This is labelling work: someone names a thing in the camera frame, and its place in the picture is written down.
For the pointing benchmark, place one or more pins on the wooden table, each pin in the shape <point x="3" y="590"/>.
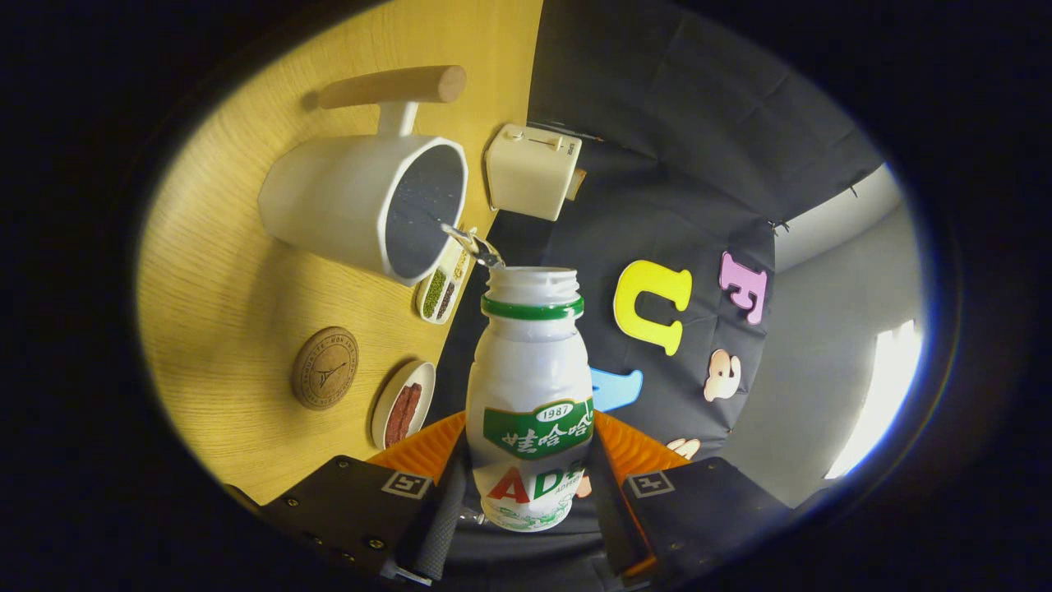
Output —
<point x="222" y="329"/>

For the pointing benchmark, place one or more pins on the white juice bottle green label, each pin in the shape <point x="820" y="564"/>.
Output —
<point x="530" y="362"/>

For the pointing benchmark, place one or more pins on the white divided bean tray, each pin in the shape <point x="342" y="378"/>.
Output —
<point x="431" y="296"/>

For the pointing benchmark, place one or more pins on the cream toaster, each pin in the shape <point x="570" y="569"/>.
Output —
<point x="530" y="173"/>

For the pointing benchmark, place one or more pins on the red meat slice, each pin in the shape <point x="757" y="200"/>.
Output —
<point x="412" y="403"/>
<point x="394" y="423"/>

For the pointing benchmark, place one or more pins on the white round plate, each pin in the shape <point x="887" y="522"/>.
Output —
<point x="419" y="378"/>

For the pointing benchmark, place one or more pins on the clear poured juice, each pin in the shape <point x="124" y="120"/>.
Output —
<point x="475" y="245"/>

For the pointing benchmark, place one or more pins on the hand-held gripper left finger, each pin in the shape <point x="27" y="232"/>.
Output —
<point x="440" y="518"/>

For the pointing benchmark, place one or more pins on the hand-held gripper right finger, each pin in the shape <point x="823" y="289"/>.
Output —
<point x="608" y="510"/>

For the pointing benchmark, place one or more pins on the round wooden coaster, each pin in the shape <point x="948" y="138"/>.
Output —
<point x="325" y="368"/>

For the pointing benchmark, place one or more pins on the black backdrop cloth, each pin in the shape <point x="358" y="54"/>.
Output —
<point x="657" y="123"/>

